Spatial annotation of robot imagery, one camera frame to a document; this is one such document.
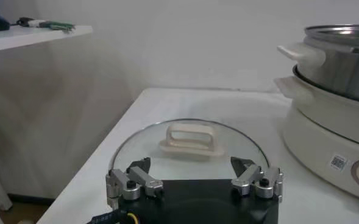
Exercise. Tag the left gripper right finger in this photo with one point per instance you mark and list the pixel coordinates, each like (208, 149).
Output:
(249, 176)

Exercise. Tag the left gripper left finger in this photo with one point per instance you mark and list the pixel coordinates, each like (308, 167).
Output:
(145, 181)

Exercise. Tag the perforated steel steamer basket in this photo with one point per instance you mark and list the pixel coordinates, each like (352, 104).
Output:
(343, 73)

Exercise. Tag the green tool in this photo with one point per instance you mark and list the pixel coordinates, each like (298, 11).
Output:
(57, 25)

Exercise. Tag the white side table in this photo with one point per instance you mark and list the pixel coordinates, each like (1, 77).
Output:
(20, 36)

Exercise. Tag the small white device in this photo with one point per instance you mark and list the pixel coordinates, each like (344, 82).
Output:
(36, 23)

